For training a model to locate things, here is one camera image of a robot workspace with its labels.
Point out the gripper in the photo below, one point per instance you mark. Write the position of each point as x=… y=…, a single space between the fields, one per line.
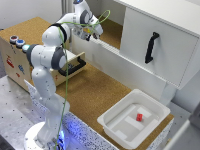
x=90 y=30

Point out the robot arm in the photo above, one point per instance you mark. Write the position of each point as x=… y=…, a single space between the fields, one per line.
x=46 y=63

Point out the pink block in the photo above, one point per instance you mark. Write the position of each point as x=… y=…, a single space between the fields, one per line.
x=139 y=117

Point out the white cabinet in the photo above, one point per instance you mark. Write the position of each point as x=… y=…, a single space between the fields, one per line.
x=110 y=63

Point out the wooden drawer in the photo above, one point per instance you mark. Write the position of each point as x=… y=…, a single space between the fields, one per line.
x=74 y=71

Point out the green button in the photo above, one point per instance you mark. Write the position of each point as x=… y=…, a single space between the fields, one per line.
x=25 y=47

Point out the blue button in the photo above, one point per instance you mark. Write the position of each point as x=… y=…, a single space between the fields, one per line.
x=20 y=42

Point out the red button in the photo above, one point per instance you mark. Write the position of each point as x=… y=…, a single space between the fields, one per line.
x=13 y=38

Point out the white sliding door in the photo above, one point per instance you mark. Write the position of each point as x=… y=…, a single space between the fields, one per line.
x=166 y=56

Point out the wooden drawer box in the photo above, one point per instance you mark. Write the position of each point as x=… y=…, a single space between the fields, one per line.
x=13 y=66

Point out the white plastic box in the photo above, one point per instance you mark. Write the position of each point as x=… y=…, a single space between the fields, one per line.
x=133 y=130

